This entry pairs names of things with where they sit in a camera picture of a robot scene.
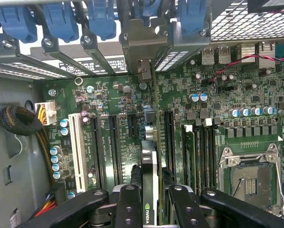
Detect green motherboard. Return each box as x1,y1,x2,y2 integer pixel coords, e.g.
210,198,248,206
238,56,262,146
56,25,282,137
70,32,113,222
41,42,284,221

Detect black braided wire bundle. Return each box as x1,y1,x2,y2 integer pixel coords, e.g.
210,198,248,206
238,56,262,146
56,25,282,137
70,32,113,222
0,105,56,187

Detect white power connector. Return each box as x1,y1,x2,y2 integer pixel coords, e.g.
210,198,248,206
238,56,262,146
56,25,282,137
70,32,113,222
34,100,57,126

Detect long black expansion slot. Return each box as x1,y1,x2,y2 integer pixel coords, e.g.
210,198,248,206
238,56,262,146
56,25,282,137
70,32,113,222
108,115,123,185
164,110,175,176
89,114,105,189

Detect metal slot cover plate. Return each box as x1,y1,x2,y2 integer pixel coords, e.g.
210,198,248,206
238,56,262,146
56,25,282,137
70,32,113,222
153,19,211,72
81,32,118,76
0,33,70,81
41,37,97,78

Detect black RAM slot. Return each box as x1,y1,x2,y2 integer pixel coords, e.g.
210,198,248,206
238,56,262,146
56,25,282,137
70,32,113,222
194,125,203,190
212,118,220,190
203,118,213,190

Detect red and yellow wires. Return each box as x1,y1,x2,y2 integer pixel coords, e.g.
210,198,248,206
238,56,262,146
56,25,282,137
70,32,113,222
35,192,57,217

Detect metal USB port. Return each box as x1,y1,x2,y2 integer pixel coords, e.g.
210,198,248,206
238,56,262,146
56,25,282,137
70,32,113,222
201,47,215,65
217,46,232,65

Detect open grey PC case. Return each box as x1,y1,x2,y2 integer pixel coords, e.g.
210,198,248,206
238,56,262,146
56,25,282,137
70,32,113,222
0,0,284,228

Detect black RAM stick with label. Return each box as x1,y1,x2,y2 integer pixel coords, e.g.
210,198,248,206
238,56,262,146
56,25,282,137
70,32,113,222
181,123,196,192

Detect black case fan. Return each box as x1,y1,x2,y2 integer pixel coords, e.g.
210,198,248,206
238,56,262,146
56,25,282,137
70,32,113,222
247,0,284,14

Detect CPU socket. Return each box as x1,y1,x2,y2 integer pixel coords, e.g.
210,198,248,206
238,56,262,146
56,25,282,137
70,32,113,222
218,142,284,218

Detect metal locking lever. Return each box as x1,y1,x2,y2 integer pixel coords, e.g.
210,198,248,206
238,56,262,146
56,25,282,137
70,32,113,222
272,143,284,217

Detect red black twisted wire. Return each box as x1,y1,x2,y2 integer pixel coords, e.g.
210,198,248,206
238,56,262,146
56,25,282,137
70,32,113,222
208,54,284,84

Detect white expansion slot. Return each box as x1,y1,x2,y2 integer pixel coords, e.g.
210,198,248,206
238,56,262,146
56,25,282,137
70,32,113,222
68,113,88,193

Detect short black expansion slot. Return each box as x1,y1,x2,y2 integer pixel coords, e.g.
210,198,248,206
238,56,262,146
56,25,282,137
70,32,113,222
127,114,137,138

